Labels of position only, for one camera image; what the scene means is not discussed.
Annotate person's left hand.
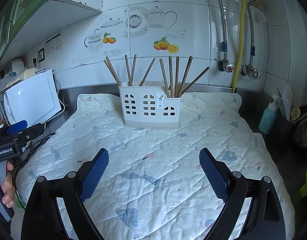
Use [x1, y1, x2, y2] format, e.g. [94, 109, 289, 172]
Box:
[2, 161, 15, 208]

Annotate white quilted mat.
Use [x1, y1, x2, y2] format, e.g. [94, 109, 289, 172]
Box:
[16, 92, 295, 239]

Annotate teal soap bottle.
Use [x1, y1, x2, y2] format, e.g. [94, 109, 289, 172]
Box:
[258, 94, 279, 134]

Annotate black utensil container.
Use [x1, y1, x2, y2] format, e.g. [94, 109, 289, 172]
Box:
[274, 104, 307, 149]

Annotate white plastic utensil holder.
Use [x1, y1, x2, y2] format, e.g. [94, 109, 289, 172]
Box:
[119, 81, 181, 128]

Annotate wooden spoon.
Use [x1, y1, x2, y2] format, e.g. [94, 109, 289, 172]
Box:
[291, 107, 301, 122]

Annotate white plastic rice spoon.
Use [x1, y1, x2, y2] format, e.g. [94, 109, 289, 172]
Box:
[282, 85, 293, 121]

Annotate red water valve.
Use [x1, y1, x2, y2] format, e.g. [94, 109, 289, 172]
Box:
[218, 59, 233, 73]

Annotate black cables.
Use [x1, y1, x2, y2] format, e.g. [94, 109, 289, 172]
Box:
[13, 129, 56, 210]

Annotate braided metal hose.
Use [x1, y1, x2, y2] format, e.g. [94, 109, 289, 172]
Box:
[243, 0, 259, 71]
[209, 0, 229, 63]

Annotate green wall cabinet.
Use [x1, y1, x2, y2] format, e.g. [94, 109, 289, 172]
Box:
[0, 0, 103, 71]

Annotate yellow gas hose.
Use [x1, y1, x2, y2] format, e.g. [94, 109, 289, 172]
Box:
[230, 0, 247, 93]

